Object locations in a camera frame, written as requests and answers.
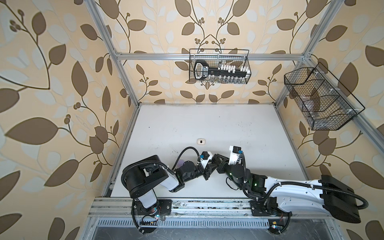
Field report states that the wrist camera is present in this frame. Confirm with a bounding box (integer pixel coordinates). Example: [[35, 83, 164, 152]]
[[199, 151, 213, 169], [229, 146, 243, 165]]

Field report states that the black wire basket back wall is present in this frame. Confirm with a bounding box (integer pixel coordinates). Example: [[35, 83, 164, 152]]
[[189, 48, 252, 85]]

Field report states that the cream earbud charging case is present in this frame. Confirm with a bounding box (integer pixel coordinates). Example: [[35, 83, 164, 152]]
[[197, 139, 206, 145]]

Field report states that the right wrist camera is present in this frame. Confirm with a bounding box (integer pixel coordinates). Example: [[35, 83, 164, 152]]
[[229, 146, 243, 165]]

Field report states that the black wire basket right wall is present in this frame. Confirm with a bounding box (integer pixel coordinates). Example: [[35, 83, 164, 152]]
[[284, 62, 366, 131]]

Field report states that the black tool with white parts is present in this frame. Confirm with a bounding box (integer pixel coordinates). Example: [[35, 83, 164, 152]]
[[192, 61, 251, 81]]

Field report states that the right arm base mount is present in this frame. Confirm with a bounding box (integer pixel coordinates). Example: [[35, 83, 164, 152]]
[[249, 198, 293, 235]]

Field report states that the purple round charging case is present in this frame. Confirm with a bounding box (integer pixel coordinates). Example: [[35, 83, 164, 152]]
[[177, 160, 184, 169]]

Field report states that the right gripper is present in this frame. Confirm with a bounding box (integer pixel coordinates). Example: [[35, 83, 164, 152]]
[[214, 153, 244, 191]]

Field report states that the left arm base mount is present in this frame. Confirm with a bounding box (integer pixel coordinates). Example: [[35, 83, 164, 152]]
[[131, 199, 173, 235]]

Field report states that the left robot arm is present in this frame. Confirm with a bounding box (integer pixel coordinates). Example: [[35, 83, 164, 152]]
[[121, 147, 219, 211]]

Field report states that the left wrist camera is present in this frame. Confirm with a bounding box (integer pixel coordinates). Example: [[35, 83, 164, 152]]
[[199, 151, 213, 169]]

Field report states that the black wire basket wall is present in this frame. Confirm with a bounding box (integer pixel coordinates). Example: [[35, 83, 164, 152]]
[[189, 48, 252, 85], [284, 62, 366, 131]]

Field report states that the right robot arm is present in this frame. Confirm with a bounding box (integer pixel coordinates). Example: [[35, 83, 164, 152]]
[[213, 154, 369, 224]]

